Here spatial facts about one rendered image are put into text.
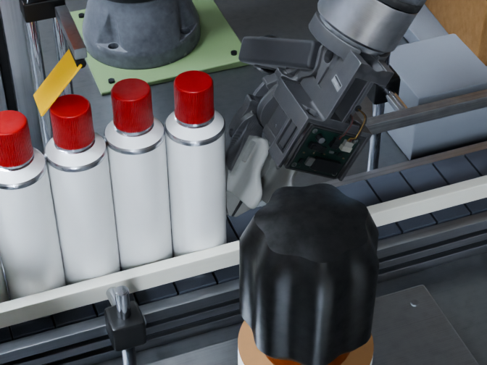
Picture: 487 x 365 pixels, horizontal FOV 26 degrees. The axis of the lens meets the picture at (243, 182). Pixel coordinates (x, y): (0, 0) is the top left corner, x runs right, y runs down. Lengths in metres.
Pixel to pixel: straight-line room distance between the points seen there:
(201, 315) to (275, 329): 0.37
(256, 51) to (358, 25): 0.14
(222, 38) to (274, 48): 0.44
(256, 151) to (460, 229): 0.24
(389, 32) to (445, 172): 0.29
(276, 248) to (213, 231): 0.36
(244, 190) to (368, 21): 0.20
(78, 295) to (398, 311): 0.29
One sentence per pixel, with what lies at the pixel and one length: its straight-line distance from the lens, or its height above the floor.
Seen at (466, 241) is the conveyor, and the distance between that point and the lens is 1.08.
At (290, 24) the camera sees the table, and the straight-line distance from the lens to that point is 1.42.
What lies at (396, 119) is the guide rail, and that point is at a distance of 1.05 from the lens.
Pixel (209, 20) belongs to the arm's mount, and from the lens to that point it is 1.41.
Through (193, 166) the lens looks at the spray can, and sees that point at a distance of 0.90.
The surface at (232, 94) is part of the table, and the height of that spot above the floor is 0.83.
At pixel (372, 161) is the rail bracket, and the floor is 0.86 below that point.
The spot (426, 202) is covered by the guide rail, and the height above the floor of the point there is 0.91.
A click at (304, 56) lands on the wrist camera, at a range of 0.90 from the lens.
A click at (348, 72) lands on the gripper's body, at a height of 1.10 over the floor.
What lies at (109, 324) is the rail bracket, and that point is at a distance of 0.91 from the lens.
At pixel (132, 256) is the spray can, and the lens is 0.96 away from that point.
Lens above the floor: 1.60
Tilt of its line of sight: 41 degrees down
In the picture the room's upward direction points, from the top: straight up
